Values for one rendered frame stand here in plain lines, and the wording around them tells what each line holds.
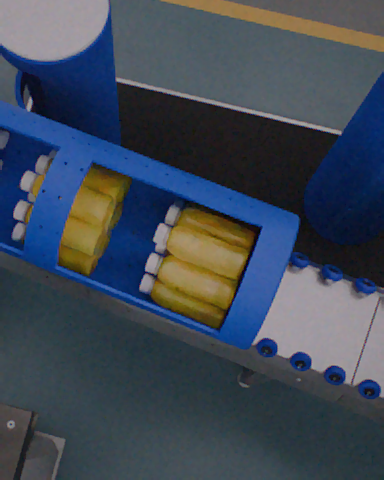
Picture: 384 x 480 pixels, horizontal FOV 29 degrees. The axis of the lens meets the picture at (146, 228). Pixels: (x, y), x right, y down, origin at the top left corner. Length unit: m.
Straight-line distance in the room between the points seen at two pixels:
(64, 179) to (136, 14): 1.64
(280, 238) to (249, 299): 0.13
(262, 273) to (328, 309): 0.36
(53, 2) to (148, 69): 1.12
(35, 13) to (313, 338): 0.95
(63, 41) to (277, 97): 1.28
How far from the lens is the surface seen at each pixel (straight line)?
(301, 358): 1.61
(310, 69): 2.93
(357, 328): 1.70
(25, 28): 1.77
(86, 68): 1.80
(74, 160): 1.42
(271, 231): 1.39
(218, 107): 2.64
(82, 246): 1.48
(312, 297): 1.69
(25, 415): 1.47
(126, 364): 2.56
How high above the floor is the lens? 2.55
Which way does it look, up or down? 75 degrees down
